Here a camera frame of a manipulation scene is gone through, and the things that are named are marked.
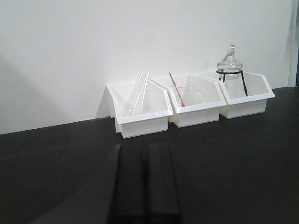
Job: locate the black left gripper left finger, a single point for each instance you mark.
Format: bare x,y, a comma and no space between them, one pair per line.
114,194

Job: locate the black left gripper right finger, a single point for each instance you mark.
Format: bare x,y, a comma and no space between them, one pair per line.
161,192

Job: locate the small glass beaker in bin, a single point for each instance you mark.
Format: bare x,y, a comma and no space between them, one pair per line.
184,91

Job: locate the white left storage bin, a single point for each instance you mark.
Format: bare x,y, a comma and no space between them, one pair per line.
153,118

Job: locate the white storage bin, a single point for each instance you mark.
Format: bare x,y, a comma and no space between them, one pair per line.
238,105
206,100
153,118

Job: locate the red striped stirring rod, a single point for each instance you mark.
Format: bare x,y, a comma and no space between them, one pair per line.
179,95

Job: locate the white middle storage bin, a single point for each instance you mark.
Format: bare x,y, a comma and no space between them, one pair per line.
206,100

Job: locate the clear glass tube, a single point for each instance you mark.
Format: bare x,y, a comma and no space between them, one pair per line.
136,100

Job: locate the white right storage bin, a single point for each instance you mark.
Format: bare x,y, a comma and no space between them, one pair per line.
238,105

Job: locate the glass alcohol lamp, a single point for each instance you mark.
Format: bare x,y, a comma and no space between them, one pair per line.
229,68

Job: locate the black wire tripod stand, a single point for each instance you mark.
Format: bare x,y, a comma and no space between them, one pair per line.
243,81

